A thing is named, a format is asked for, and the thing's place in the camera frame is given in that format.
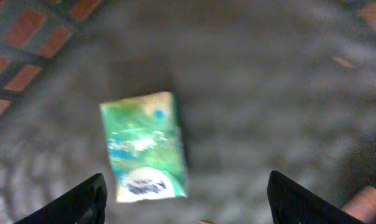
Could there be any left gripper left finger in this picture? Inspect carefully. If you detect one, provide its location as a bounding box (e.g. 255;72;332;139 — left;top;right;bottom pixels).
15;173;108;224

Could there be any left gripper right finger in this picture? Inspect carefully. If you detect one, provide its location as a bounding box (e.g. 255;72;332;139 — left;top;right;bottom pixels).
267;170;364;224

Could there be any green tissue packet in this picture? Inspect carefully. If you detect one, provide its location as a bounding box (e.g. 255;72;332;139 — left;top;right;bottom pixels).
100;91;187;203

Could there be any grey plastic mesh basket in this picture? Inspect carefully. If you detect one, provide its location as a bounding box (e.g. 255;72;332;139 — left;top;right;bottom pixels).
0;1;376;223

